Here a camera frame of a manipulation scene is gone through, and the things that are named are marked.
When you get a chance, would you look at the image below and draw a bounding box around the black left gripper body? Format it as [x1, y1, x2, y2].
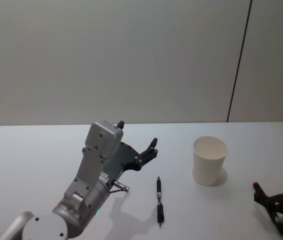
[98, 141, 143, 188]

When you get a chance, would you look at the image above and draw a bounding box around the black pen with silver bands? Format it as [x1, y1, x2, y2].
[156, 175, 166, 229]

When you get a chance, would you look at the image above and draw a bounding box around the white paper cup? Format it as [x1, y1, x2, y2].
[191, 135, 230, 187]

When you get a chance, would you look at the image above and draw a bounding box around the thin dark cable silver plug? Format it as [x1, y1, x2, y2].
[109, 180, 131, 195]

